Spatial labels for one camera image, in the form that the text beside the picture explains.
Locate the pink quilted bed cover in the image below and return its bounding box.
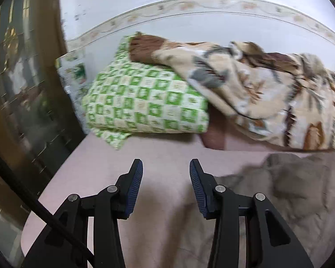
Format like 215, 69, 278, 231
20, 132, 335, 268

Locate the green and white patterned pillow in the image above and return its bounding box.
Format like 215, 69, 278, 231
82, 33, 210, 149

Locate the black cable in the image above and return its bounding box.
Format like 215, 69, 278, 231
0, 142, 96, 268

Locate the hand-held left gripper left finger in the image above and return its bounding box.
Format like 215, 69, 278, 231
22, 159, 144, 268

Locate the clear plastic printed bag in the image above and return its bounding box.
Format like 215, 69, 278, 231
55, 48, 89, 119

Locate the leaf print fleece blanket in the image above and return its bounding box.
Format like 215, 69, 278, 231
128, 32, 335, 153

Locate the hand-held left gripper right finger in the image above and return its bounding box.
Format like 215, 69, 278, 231
189, 159, 314, 268

